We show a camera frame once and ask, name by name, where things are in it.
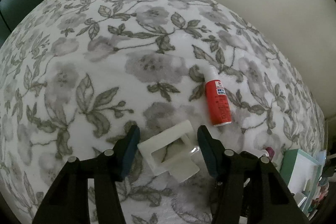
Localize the white rectangular plastic frame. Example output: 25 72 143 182
138 120 199 183

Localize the red white glue bottle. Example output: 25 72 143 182
203 65 232 127

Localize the magenta small cylinder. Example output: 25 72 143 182
265 147 275 161

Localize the teal white shallow box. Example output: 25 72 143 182
280 149 326 214

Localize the floral grey white blanket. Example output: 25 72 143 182
1 0 325 223

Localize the colourful trinket pile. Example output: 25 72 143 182
310 177 329 211

